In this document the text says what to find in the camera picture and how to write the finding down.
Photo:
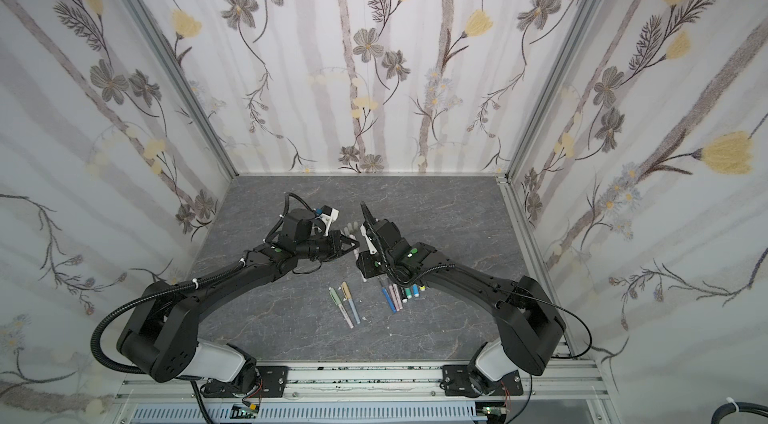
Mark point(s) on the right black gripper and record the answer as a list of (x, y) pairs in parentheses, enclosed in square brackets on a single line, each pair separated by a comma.
[(372, 237)]

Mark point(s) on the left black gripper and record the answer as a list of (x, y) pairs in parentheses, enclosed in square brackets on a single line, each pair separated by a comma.
[(335, 239)]

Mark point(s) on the purple cap pink pen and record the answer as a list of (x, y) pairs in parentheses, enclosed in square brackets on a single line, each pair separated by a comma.
[(393, 298)]

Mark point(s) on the tan cap blue pen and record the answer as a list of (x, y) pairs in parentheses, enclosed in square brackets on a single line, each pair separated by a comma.
[(348, 297)]

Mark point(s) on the pink speckled pen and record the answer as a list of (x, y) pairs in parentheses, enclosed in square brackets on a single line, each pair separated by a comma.
[(398, 301)]

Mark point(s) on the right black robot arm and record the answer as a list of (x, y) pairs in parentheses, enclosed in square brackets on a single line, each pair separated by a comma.
[(529, 325)]

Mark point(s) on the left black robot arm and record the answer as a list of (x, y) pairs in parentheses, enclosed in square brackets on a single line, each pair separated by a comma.
[(161, 337)]

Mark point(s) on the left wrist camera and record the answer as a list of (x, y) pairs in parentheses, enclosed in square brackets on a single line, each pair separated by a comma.
[(325, 217)]

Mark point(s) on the aluminium mounting rail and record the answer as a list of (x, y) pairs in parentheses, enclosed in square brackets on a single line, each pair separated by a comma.
[(420, 381)]

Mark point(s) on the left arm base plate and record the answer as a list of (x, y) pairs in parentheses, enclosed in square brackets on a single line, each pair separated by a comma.
[(260, 381)]

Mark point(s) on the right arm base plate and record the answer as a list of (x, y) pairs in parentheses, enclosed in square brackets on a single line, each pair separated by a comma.
[(462, 380)]

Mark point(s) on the white perforated cable duct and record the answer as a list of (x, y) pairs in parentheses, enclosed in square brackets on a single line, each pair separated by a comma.
[(350, 412)]

